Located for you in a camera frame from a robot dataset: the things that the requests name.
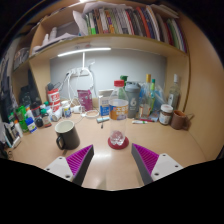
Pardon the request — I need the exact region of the green lidded plastic jar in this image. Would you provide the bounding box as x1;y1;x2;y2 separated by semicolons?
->
15;105;30;132

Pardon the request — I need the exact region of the clear plastic bag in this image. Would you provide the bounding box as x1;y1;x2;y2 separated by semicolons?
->
151;84;169;122

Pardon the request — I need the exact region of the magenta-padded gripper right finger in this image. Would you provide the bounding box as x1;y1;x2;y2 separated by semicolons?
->
130;143;185;186

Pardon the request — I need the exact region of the brown jar with white lid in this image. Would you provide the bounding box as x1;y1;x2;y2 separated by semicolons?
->
158;103;174;126

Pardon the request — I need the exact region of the black plastic container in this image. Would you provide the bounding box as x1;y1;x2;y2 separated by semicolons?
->
18;84;34;108

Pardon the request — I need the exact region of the brown ceramic mug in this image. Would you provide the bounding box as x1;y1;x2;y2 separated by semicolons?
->
170;110;194;131

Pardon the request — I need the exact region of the clear glass bottle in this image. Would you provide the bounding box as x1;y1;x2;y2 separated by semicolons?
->
166;73;182;111

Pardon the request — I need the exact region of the white pill bottle blue label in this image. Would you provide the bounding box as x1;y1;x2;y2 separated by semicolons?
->
62;103;72;119

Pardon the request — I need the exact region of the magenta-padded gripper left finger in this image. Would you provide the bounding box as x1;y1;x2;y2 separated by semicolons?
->
44;144;95;187

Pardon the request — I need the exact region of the clear bottle with red cap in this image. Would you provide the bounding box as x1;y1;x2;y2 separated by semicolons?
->
108;79;130;148

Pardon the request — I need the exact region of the round white-rimmed lid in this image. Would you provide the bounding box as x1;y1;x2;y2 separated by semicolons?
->
84;109;100;119

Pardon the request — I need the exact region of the white toothpaste tube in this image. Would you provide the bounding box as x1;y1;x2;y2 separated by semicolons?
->
131;119;149;125

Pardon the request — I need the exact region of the maroon pouch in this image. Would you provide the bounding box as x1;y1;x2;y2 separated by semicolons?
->
77;89;94;113

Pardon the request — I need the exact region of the black mug with white inside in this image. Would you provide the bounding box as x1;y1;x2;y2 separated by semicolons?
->
54;119;81;151

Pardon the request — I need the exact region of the flat round red coaster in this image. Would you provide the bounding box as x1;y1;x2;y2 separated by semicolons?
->
107;135;130;151

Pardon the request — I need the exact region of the white LED light bar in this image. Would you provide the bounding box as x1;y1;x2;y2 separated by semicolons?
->
57;46;112;58

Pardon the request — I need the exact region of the green-capped slim bottle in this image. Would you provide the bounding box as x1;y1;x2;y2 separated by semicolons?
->
149;78;157;101

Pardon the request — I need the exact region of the blue and white carton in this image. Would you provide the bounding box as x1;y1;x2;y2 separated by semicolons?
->
98;89;114;118

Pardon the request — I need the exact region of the white looped cable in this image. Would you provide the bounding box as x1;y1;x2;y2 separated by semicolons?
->
68;68;96;111

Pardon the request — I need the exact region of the grey shaker bottle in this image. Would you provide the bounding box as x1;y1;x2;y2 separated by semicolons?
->
124;81;142;119

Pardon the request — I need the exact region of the white wall power outlet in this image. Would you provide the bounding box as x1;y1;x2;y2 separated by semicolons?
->
66;67;91;78

